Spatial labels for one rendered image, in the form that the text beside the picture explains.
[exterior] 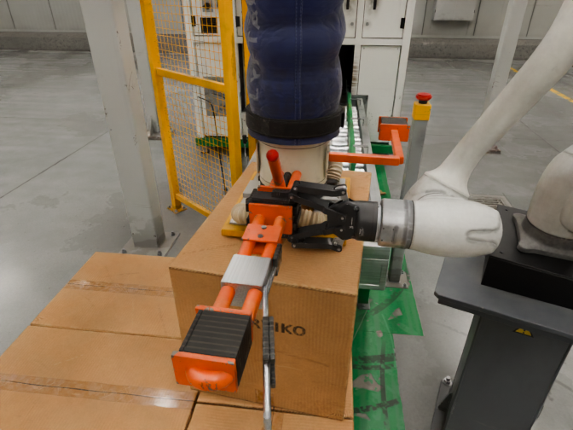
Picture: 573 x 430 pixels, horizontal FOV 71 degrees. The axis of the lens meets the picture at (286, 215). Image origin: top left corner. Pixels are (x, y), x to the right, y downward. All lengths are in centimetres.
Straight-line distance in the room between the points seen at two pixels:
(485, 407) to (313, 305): 91
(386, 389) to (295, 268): 110
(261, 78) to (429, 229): 45
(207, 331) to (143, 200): 205
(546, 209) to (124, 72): 191
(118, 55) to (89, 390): 158
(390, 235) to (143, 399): 77
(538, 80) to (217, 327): 63
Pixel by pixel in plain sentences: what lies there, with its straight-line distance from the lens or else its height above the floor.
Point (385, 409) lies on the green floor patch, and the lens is 182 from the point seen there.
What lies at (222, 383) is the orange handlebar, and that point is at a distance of 49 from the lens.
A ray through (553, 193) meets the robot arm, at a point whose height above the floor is 102.
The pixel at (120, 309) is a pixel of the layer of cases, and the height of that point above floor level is 54.
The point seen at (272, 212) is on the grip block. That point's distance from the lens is 75.
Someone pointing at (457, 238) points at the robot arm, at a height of 109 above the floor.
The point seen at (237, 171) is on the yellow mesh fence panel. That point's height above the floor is 54.
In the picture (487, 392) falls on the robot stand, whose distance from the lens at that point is 156.
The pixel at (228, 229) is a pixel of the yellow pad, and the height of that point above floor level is 97.
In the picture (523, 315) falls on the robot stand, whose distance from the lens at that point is 119.
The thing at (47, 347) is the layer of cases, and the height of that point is 54.
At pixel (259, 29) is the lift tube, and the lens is 88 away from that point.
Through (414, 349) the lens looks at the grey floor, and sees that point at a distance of 205.
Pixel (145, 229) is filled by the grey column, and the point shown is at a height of 15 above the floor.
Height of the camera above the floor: 146
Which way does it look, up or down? 30 degrees down
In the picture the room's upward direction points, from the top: straight up
